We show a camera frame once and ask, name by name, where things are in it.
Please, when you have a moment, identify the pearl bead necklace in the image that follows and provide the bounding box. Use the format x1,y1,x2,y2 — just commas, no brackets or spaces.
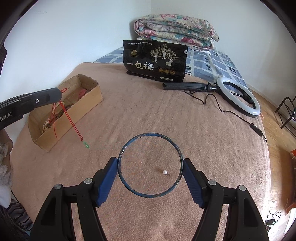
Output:
41,116,55,135

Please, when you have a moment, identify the green jade pendant red cord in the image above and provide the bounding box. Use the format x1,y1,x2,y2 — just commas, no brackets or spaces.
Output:
51,87,90,149

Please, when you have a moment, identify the blue bangle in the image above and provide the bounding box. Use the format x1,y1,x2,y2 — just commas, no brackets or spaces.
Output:
118,133,184,198

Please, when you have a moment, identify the folded floral quilt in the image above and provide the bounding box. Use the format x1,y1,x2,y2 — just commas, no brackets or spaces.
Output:
133,14,220,51

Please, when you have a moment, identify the red ornament charm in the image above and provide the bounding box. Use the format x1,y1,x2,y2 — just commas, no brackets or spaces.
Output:
77,88,90,101

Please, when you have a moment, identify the orange gift box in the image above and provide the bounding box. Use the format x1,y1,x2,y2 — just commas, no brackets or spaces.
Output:
290,149,296,162

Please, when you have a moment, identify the brown wooden bead mala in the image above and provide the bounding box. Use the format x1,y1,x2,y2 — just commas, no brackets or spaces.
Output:
55,104,72,120

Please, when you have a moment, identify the black folded tripod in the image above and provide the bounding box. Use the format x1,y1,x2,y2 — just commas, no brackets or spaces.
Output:
163,82,219,92

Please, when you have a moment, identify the left hand white glove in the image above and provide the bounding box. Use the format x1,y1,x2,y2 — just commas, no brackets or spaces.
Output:
1,129,13,208

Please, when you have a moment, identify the black snack bag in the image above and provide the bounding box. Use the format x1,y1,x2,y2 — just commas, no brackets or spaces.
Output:
122,40,188,83

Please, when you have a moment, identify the pink fleece blanket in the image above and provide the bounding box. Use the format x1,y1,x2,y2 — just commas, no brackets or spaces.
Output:
10,62,273,241

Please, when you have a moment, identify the white ring light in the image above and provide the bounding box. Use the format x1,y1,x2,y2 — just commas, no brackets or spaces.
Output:
216,77,261,118

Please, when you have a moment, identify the black clothes rack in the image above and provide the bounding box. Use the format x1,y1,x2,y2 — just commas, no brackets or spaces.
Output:
275,96,295,136

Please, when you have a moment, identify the brown cardboard box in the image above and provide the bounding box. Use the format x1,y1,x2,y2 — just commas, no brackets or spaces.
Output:
28,74,103,152

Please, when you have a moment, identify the black ring light cable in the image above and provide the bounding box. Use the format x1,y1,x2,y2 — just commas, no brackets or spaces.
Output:
184,89,269,143

